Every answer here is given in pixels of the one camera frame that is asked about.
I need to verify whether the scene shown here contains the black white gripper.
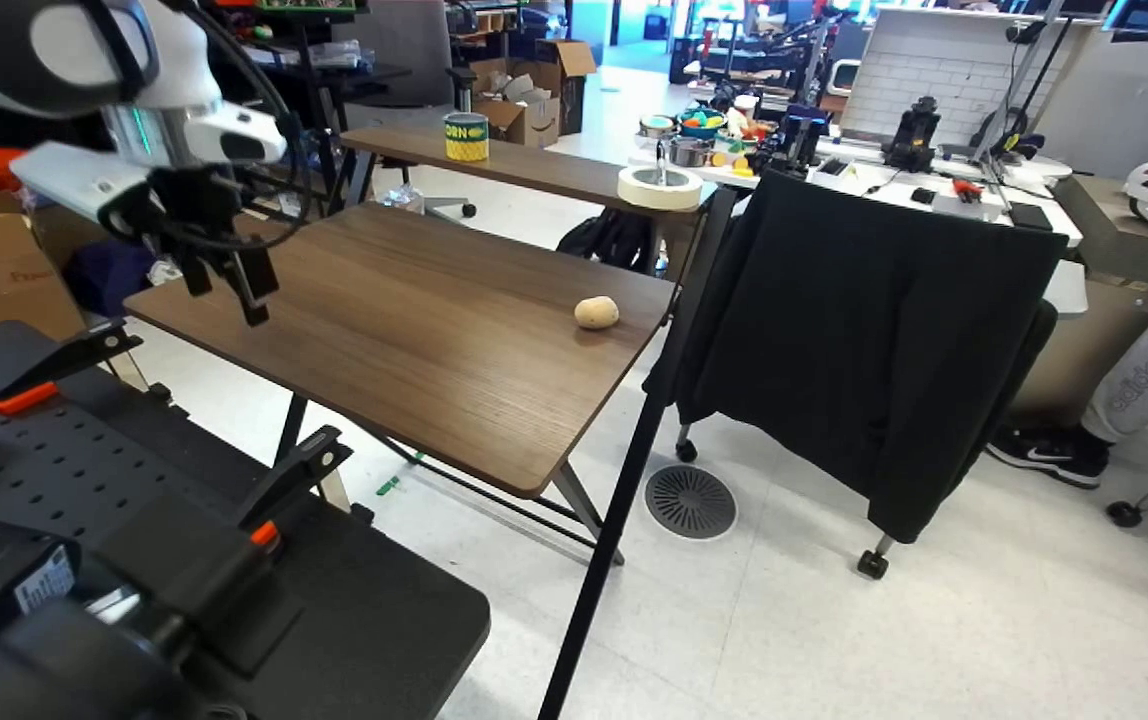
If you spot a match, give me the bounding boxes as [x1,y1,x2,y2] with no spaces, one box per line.
[8,137,286,330]

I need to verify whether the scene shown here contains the beige brown plushy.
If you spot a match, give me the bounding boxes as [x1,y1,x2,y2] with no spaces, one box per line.
[574,297,623,330]

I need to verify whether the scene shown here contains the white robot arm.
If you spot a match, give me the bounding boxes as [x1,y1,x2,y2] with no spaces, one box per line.
[0,0,297,325]

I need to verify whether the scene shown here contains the cardboard box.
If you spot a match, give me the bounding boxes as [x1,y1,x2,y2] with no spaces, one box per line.
[0,195,158,341]

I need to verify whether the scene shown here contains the wooden folding table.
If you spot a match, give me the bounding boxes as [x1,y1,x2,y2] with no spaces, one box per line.
[129,203,673,547]

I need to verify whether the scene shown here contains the green yellow can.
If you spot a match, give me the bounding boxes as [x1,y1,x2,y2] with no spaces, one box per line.
[446,110,487,163]

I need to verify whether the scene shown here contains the grey long desk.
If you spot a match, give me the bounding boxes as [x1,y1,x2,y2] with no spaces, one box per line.
[343,125,623,207]

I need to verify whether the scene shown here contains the white tape roll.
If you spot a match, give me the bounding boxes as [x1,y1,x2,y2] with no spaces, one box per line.
[618,163,706,213]

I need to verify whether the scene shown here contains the black tripod pole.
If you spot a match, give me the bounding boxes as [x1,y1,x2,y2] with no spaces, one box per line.
[537,389,668,720]

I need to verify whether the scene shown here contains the round floor drain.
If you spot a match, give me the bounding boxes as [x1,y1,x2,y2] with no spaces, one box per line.
[643,462,738,540]

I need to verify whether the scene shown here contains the black cloth covered cart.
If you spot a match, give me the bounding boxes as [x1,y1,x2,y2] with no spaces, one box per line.
[647,170,1067,574]

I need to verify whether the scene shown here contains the person leg with sneaker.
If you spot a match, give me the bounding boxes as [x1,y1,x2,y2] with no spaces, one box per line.
[983,327,1148,489]

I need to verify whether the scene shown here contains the orange handled clamp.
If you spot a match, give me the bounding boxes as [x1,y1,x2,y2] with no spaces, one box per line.
[158,428,352,676]
[0,325,142,419]

